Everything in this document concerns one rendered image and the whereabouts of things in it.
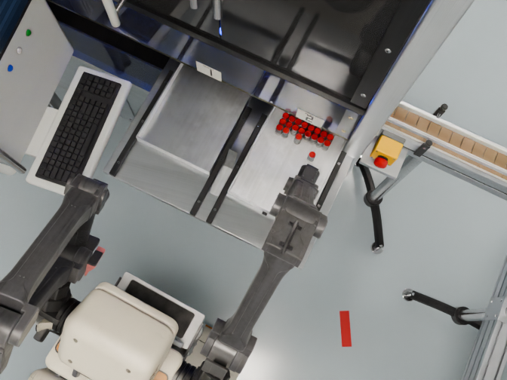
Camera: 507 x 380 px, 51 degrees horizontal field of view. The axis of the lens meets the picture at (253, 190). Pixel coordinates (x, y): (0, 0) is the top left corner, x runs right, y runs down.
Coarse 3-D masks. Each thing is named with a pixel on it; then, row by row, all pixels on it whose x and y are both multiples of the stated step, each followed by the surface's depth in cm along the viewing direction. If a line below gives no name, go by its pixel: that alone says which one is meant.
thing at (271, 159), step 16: (272, 112) 174; (272, 128) 172; (256, 144) 171; (272, 144) 171; (288, 144) 171; (304, 144) 171; (336, 144) 172; (256, 160) 169; (272, 160) 169; (288, 160) 170; (304, 160) 170; (320, 160) 170; (336, 160) 167; (240, 176) 168; (256, 176) 168; (272, 176) 168; (288, 176) 168; (320, 176) 168; (240, 192) 166; (256, 192) 166; (272, 192) 167; (320, 192) 164
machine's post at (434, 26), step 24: (432, 0) 95; (456, 0) 90; (432, 24) 98; (456, 24) 95; (408, 48) 107; (432, 48) 104; (408, 72) 115; (384, 96) 128; (360, 120) 150; (384, 120) 139; (360, 144) 159
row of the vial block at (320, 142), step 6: (282, 120) 168; (288, 126) 168; (294, 126) 168; (294, 132) 169; (300, 132) 167; (306, 132) 167; (306, 138) 168; (312, 138) 167; (318, 138) 167; (312, 144) 171; (318, 144) 168; (324, 144) 166; (324, 150) 170
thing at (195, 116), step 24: (192, 72) 176; (168, 96) 174; (192, 96) 174; (216, 96) 174; (240, 96) 175; (168, 120) 172; (192, 120) 172; (216, 120) 172; (168, 144) 169; (192, 144) 170; (216, 144) 170
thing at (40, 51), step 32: (0, 0) 135; (32, 0) 150; (0, 32) 139; (32, 32) 155; (0, 64) 145; (32, 64) 161; (64, 64) 181; (0, 96) 150; (32, 96) 167; (0, 128) 155; (32, 128) 174
